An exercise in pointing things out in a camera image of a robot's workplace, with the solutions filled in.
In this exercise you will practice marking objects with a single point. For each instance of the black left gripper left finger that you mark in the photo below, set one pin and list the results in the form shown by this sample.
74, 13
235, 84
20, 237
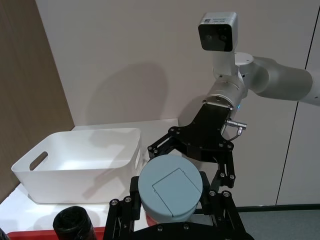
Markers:
120, 217

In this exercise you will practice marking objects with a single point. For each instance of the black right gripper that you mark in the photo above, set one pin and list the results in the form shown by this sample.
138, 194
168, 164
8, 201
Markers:
205, 130

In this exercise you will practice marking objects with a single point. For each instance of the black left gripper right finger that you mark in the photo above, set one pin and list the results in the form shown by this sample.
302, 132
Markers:
225, 210

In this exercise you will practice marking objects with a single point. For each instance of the canister with grey-blue lid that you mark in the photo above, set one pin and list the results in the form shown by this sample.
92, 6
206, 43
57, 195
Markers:
170, 190

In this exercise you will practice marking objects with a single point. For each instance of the red plastic tray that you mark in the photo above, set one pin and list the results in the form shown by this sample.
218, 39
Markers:
30, 236

